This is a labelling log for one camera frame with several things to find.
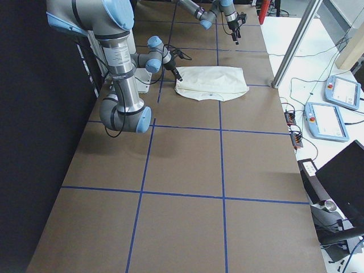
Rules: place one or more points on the wooden beam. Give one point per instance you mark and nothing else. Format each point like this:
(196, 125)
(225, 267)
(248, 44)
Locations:
(352, 52)

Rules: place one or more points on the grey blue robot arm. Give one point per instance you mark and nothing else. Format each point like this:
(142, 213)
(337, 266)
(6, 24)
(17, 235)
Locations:
(111, 22)
(206, 17)

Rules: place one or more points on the aluminium frame post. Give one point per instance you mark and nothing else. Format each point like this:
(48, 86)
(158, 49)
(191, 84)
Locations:
(298, 36)

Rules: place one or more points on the black box with white label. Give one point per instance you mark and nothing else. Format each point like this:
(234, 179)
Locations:
(307, 170)

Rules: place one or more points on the black monitor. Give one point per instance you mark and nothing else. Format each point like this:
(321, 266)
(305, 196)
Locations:
(342, 178)

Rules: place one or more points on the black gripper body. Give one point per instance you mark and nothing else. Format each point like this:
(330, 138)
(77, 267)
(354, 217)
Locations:
(170, 65)
(232, 25)

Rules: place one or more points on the orange black connector block far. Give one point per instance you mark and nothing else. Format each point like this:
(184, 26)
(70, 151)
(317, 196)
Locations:
(290, 117)

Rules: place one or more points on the monitor stand with metal knob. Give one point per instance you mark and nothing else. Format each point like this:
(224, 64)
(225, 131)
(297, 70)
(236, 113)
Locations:
(331, 227)

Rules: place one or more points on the teach pendant tablet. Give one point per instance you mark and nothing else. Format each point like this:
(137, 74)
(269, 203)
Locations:
(325, 122)
(343, 92)

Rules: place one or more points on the cream cat print t-shirt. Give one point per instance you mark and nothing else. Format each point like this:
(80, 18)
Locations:
(211, 83)

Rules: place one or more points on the orange black connector block near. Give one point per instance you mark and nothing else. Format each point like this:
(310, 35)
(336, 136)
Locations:
(296, 139)

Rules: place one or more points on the orange black connector block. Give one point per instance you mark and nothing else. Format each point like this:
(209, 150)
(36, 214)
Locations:
(290, 117)
(296, 139)

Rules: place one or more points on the near teach pendant tablet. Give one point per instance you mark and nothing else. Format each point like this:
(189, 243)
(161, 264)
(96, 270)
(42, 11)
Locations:
(325, 122)

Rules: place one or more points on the red cylinder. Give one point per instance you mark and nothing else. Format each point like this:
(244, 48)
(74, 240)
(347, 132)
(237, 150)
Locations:
(263, 11)

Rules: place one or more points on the far teach pendant tablet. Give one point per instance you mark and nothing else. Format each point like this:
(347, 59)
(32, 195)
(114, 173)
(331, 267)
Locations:
(343, 92)

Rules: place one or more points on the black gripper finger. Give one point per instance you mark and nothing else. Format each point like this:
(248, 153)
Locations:
(236, 36)
(177, 75)

